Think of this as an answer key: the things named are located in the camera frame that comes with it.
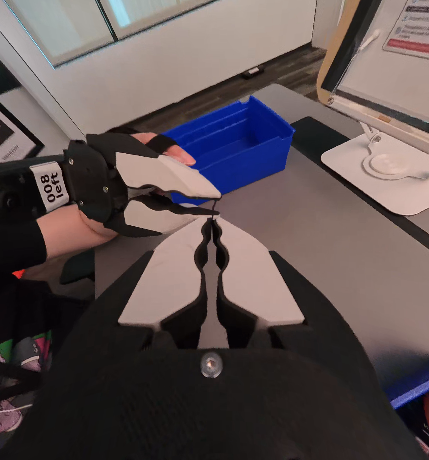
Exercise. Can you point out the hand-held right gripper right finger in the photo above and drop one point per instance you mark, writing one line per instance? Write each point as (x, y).
(257, 284)

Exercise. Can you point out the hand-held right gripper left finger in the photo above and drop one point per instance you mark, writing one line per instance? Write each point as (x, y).
(164, 280)

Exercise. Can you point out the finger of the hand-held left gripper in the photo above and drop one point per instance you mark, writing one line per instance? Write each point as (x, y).
(157, 217)
(167, 172)

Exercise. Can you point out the blue plastic bin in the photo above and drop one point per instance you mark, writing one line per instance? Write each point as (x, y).
(257, 158)
(412, 391)

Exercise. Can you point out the person's left hand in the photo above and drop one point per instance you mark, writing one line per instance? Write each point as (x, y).
(74, 224)

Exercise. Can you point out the black floor device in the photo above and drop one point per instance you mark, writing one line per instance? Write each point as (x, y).
(254, 72)

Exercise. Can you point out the white board stand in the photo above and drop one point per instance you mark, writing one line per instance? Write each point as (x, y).
(343, 158)

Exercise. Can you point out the glass partition window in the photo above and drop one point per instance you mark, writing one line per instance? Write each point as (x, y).
(56, 28)

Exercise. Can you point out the white stylus pen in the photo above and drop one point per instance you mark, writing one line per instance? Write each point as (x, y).
(369, 37)

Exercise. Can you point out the paper notice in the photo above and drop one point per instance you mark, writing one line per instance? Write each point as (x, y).
(415, 36)

